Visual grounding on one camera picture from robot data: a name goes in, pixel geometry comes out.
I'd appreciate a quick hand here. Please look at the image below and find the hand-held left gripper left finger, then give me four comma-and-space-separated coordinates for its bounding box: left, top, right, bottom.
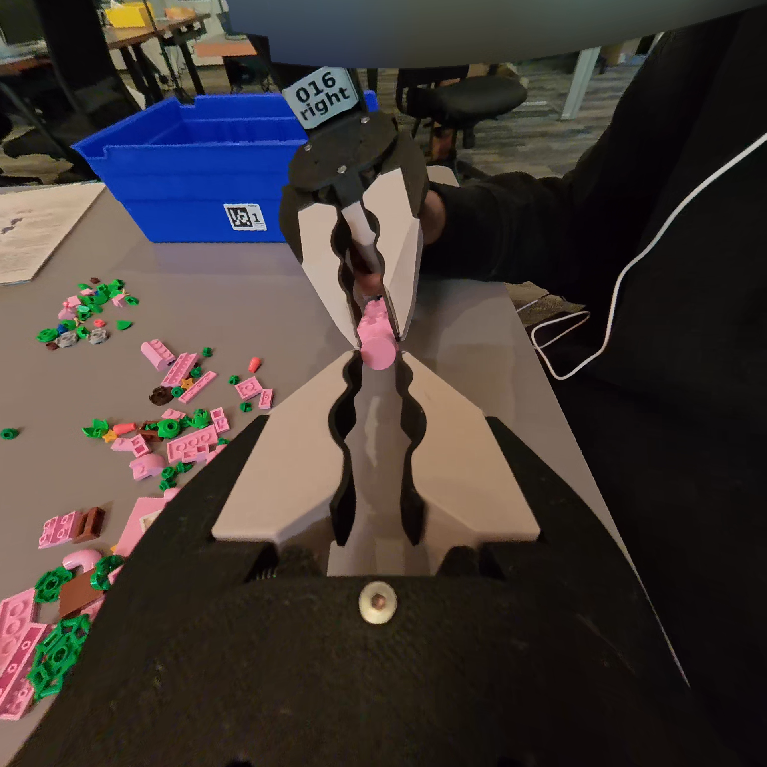
213, 350, 363, 574

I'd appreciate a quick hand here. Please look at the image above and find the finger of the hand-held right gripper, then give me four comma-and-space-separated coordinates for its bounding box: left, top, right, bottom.
362, 168, 426, 344
296, 201, 368, 350

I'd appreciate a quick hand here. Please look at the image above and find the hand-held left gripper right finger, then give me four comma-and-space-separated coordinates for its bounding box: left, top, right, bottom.
397, 352, 541, 571

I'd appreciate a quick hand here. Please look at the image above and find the pink grey brick assembly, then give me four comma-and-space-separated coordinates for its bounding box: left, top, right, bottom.
358, 298, 401, 347

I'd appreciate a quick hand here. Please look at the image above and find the person's right hand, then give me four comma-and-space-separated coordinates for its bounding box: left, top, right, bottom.
418, 187, 448, 246

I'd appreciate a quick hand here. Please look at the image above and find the pile of pink toy bricks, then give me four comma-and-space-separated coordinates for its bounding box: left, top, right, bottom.
0, 338, 276, 720

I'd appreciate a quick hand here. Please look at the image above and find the black office chair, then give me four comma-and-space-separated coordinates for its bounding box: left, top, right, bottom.
395, 63, 528, 151

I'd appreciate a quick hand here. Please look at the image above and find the blue plastic bin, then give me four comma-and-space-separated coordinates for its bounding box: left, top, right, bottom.
71, 90, 380, 243

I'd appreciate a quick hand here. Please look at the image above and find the person's black jacket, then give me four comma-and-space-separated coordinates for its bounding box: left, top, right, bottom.
539, 6, 767, 767

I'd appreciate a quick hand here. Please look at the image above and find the wooden top desk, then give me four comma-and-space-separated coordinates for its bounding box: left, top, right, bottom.
105, 12, 212, 104

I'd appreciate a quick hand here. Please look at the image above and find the white printed sheet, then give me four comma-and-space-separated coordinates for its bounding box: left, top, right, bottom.
0, 183, 107, 285

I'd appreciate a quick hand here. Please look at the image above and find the thin white cable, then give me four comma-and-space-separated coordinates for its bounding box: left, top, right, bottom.
515, 132, 767, 381

